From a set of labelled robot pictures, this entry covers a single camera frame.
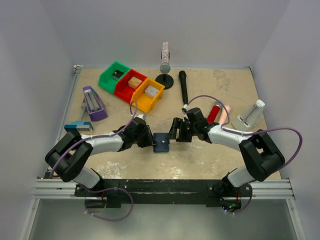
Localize base right purple cable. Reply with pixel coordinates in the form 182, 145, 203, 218
223, 183, 253, 215

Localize glitter microphone on stand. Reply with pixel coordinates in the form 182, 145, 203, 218
159, 41, 171, 74

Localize card stack in yellow bin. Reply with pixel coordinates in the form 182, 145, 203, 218
144, 85, 159, 99

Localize blue grey block tool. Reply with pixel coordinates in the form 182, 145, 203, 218
64, 99, 94, 134

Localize purple metronome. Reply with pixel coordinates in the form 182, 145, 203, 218
83, 86, 108, 122

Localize base left purple cable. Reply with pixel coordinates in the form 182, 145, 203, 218
84, 187, 135, 222

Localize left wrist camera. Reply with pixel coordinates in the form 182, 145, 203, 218
136, 112, 147, 121

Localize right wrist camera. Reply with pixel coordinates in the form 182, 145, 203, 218
181, 104, 190, 114

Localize black handheld microphone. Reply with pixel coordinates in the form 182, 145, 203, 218
178, 70, 188, 105

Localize blue leather card holder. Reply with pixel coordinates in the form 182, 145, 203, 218
153, 132, 170, 153

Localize aluminium frame rail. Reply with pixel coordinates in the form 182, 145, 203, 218
18, 65, 83, 240

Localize yellow plastic bin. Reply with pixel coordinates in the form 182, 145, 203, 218
129, 77, 165, 114

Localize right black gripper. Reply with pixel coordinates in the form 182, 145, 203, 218
165, 116, 199, 142

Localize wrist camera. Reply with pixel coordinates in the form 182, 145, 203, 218
136, 112, 147, 121
181, 104, 190, 114

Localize black round microphone stand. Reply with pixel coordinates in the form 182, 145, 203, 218
155, 74, 174, 90

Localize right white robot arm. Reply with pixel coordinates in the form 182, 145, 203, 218
166, 107, 285, 196

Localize card stack in red bin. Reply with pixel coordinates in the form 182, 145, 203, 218
128, 77, 142, 89

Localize red plastic bin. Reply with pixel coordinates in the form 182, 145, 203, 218
114, 69, 147, 104

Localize red glitter microphone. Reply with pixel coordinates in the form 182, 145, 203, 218
207, 101, 222, 124

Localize card stack in green bin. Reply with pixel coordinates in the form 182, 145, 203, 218
111, 70, 124, 81

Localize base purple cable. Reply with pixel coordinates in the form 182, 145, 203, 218
223, 183, 253, 215
84, 187, 135, 222

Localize green plastic bin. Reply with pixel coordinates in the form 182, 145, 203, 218
98, 61, 130, 94

